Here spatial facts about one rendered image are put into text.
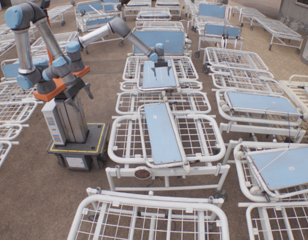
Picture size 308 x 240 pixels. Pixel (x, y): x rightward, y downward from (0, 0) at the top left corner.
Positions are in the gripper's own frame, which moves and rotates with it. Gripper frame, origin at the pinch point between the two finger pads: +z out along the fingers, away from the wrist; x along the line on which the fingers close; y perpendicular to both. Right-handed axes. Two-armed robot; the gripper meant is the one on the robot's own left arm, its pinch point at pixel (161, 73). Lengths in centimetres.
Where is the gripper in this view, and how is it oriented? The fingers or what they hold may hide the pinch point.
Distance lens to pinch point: 216.4
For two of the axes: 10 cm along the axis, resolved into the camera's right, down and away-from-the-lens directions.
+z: 0.8, 7.8, 6.2
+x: -10.0, 0.8, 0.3
